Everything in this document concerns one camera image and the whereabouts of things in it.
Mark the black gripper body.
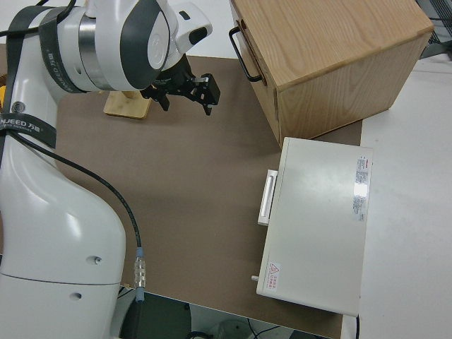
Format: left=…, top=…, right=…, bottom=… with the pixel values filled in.
left=141, top=56, right=206, bottom=104

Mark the silver oven specification label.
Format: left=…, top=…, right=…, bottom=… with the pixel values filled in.
left=351, top=155, right=371, bottom=222

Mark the brown table mat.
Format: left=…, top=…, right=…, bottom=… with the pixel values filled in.
left=55, top=54, right=365, bottom=339

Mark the grey round container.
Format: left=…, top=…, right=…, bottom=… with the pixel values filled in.
left=210, top=319, right=256, bottom=339

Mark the light wooden cabinet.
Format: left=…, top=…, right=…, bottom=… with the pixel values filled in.
left=229, top=0, right=435, bottom=142

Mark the white oven door handle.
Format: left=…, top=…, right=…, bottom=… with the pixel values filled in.
left=256, top=169, right=280, bottom=227

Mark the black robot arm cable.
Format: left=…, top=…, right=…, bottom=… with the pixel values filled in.
left=0, top=127, right=147, bottom=305

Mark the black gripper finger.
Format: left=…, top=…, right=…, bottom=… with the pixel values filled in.
left=154, top=91, right=171, bottom=112
left=201, top=73, right=222, bottom=117

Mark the black metal drawer handle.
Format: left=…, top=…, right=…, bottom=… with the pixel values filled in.
left=228, top=27, right=264, bottom=83

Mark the black mesh object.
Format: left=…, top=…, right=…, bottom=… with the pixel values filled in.
left=420, top=0, right=452, bottom=58

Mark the white toaster oven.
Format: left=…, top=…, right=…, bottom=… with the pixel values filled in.
left=255, top=136, right=374, bottom=316

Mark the wooden mug tree stand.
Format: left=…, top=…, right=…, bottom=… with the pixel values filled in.
left=102, top=89, right=153, bottom=120

